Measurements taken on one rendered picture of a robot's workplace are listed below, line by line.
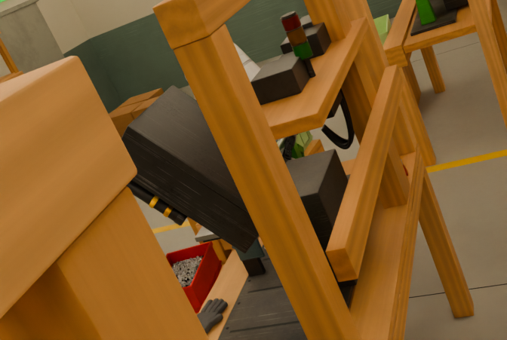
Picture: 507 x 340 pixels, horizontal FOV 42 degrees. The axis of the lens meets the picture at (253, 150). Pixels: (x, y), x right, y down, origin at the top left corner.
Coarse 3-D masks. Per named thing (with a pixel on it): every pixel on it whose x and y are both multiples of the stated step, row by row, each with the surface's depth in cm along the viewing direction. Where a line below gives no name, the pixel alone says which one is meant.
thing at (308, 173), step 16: (304, 160) 218; (320, 160) 213; (336, 160) 215; (304, 176) 206; (320, 176) 201; (336, 176) 211; (304, 192) 195; (320, 192) 193; (336, 192) 207; (320, 208) 194; (336, 208) 203; (320, 224) 196; (320, 240) 199
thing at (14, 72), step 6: (0, 42) 807; (0, 48) 808; (6, 48) 814; (6, 54) 811; (6, 60) 814; (12, 60) 818; (12, 66) 815; (12, 72) 819; (18, 72) 817; (0, 78) 813; (6, 78) 802
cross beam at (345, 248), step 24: (384, 72) 258; (384, 96) 232; (384, 120) 217; (384, 144) 209; (360, 168) 186; (360, 192) 172; (336, 216) 166; (360, 216) 167; (336, 240) 155; (360, 240) 162; (336, 264) 153; (360, 264) 157
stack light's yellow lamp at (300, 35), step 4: (300, 28) 184; (288, 32) 185; (292, 32) 184; (296, 32) 184; (300, 32) 185; (304, 32) 186; (288, 36) 186; (292, 36) 185; (296, 36) 184; (300, 36) 185; (304, 36) 185; (292, 40) 185; (296, 40) 185; (300, 40) 185; (304, 40) 185; (292, 44) 186; (296, 44) 186; (300, 44) 185
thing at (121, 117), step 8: (160, 88) 877; (136, 96) 893; (144, 96) 869; (152, 96) 857; (128, 104) 866; (136, 104) 845; (144, 104) 824; (112, 112) 858; (120, 112) 838; (128, 112) 817; (136, 112) 810; (112, 120) 833; (120, 120) 827; (128, 120) 821; (120, 128) 834; (120, 136) 841
